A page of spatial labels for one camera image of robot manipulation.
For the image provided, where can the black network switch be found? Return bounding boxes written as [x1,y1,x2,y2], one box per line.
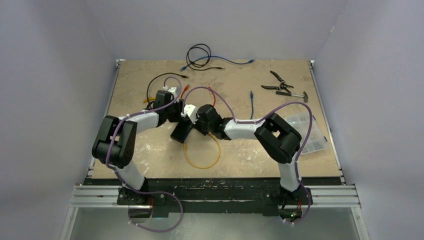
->
[170,120,193,144]

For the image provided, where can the claw hammer black handle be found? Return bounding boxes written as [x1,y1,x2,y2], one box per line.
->
[275,91,309,103]

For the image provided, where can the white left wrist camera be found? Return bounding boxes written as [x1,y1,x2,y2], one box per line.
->
[162,85,181,99]

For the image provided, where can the red ethernet cable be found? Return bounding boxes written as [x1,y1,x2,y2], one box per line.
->
[179,84,217,109]

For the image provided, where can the aluminium table edge rail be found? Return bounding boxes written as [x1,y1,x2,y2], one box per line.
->
[307,60,346,185]

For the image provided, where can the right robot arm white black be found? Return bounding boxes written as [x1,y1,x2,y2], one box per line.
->
[194,104,302,204]

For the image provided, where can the black coiled cable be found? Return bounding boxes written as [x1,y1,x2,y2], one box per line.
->
[185,43,223,71]

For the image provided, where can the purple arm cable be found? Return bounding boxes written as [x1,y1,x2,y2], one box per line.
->
[182,86,314,226]
[105,76,184,233]

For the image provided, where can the yellow ethernet cable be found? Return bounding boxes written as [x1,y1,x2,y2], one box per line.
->
[142,96,222,170]

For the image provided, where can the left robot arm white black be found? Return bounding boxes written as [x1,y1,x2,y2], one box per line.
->
[91,90,183,205]

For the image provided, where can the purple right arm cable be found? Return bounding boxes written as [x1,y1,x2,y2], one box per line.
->
[182,86,314,226]

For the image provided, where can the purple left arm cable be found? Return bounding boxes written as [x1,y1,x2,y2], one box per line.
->
[105,76,184,233]

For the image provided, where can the black wire stripper pliers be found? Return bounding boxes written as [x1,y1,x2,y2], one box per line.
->
[260,70,295,94]

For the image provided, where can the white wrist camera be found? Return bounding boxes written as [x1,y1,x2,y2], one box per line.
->
[162,85,181,99]
[181,104,198,124]

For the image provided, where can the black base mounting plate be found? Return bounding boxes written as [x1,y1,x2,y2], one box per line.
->
[82,177,342,220]

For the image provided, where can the aluminium front frame rails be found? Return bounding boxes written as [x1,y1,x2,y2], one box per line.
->
[60,185,370,240]

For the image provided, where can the clear plastic screw box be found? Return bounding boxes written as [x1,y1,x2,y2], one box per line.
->
[285,111,329,155]

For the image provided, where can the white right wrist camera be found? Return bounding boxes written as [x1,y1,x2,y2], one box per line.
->
[181,104,198,124]

